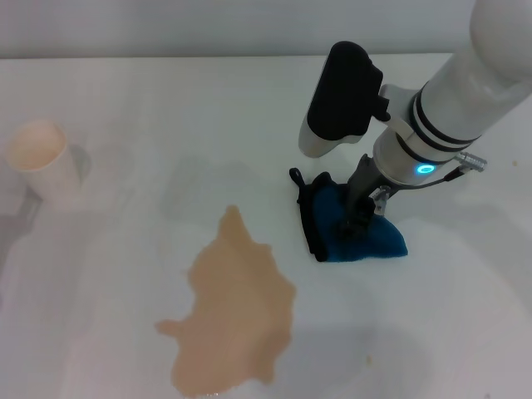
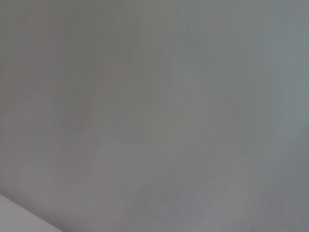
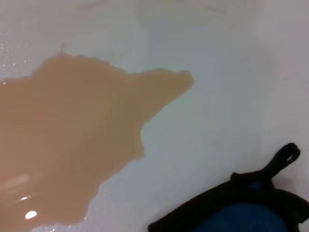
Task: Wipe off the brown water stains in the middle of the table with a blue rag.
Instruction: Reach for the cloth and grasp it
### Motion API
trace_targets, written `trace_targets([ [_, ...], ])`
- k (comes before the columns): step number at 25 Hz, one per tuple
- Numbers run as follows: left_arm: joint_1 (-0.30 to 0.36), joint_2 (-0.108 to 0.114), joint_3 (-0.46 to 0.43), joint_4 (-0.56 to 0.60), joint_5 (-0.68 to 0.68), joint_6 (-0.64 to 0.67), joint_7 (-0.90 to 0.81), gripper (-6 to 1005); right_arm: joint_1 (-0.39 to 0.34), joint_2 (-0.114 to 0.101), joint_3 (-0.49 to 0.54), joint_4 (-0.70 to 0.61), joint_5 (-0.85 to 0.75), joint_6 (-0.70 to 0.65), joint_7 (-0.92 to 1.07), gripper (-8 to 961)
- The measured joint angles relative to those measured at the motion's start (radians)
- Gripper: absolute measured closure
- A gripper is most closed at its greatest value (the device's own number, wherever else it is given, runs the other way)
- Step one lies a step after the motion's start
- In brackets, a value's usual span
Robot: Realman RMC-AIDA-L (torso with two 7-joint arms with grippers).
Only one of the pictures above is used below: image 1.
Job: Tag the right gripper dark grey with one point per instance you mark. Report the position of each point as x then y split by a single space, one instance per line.
361 183

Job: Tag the blue rag black trim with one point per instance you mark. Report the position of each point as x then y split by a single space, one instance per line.
386 245

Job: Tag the white paper cup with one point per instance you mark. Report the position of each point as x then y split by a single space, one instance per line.
37 158

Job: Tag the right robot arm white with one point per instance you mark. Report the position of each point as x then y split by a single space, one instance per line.
457 95

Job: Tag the brown liquid spill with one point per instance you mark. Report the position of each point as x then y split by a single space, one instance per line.
237 299

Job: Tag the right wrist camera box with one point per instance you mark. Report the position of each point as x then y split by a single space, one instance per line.
345 95

